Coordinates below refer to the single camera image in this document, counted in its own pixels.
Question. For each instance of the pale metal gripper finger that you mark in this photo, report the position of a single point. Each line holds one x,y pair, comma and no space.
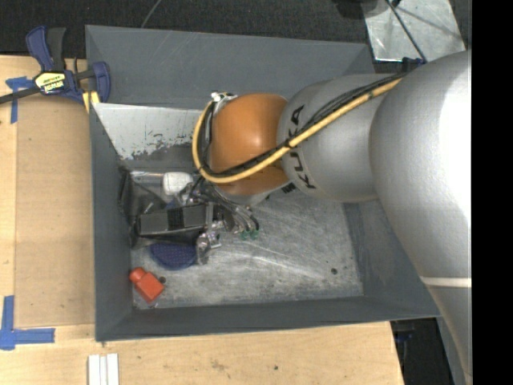
207,244
210,217

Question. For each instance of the dark blue dotted disc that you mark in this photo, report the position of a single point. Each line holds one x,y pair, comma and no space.
172,255

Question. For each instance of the red small bottle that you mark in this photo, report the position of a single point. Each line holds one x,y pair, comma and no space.
147,284

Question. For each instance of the grey metal bin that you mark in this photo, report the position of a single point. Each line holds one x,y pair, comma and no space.
280,263

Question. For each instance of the pale wood flat board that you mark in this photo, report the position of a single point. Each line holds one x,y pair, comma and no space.
52,215

